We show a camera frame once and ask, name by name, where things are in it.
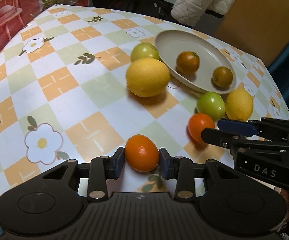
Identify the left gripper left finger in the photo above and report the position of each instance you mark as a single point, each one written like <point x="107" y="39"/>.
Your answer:
<point x="107" y="167"/>

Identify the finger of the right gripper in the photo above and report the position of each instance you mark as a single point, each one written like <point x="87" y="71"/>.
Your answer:
<point x="247" y="129"/>
<point x="228" y="140"/>

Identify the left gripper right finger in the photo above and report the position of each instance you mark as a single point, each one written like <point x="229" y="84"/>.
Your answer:
<point x="175" y="167"/>

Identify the small orange tangerine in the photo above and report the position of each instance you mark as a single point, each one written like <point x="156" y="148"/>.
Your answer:
<point x="141" y="153"/>

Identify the brown-green speckled orange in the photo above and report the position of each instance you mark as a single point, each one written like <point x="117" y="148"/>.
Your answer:
<point x="222" y="77"/>

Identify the small brownish orange fruit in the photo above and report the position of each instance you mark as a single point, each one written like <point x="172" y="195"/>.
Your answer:
<point x="188" y="62"/>

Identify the yellow lemon right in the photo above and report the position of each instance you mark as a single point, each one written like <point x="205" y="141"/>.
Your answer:
<point x="239" y="105"/>

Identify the yellow lemon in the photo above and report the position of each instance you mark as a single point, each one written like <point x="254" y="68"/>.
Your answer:
<point x="239" y="105"/>
<point x="147" y="77"/>

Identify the green tomato near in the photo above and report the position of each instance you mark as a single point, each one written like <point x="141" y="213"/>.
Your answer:
<point x="211" y="104"/>

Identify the green tomato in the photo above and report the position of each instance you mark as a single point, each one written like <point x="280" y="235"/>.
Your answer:
<point x="144" y="50"/>
<point x="211" y="104"/>

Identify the yellow lemon left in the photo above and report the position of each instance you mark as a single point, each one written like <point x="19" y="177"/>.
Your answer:
<point x="147" y="77"/>

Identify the beige round plate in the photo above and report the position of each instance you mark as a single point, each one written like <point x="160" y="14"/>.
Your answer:
<point x="171" y="43"/>

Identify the wooden cabinet panel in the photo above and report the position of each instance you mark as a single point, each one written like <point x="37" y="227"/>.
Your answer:
<point x="258" y="27"/>

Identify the green tomato far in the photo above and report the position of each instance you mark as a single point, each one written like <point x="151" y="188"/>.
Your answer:
<point x="144" y="50"/>

